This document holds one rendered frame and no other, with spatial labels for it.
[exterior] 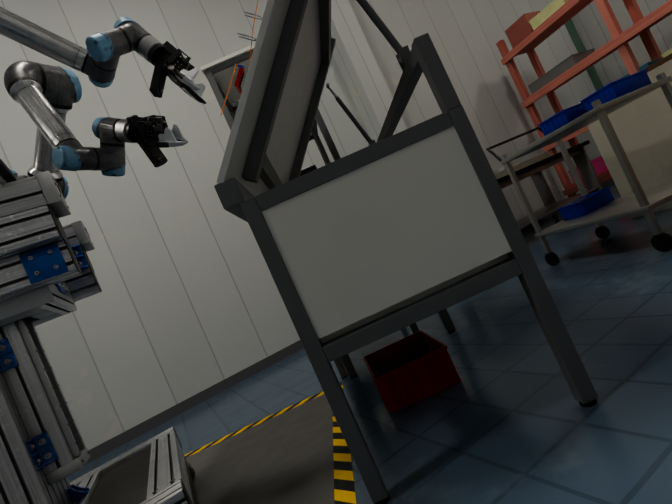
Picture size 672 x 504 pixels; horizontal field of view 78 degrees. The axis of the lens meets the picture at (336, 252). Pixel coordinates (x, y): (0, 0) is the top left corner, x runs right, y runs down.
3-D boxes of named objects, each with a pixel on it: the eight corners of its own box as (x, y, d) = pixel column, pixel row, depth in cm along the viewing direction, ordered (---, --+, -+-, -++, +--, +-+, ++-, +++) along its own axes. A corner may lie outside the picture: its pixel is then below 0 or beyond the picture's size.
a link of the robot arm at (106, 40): (98, 75, 132) (127, 64, 139) (103, 52, 124) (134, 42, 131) (80, 54, 131) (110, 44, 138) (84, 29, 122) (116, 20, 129)
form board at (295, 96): (280, 229, 219) (277, 228, 219) (330, 46, 223) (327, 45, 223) (223, 183, 101) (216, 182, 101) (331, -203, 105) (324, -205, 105)
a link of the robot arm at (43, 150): (12, 197, 164) (24, 55, 143) (52, 195, 177) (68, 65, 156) (29, 211, 160) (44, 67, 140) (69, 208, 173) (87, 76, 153)
